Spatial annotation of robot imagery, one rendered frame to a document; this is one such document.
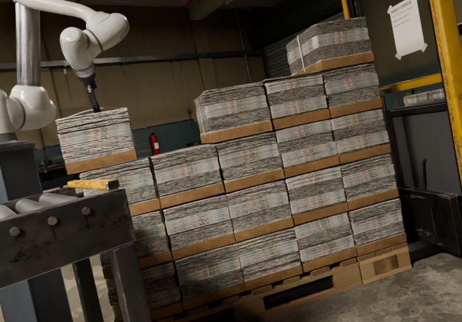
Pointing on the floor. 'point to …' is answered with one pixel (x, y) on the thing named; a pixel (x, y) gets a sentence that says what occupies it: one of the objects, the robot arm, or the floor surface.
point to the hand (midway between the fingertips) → (95, 98)
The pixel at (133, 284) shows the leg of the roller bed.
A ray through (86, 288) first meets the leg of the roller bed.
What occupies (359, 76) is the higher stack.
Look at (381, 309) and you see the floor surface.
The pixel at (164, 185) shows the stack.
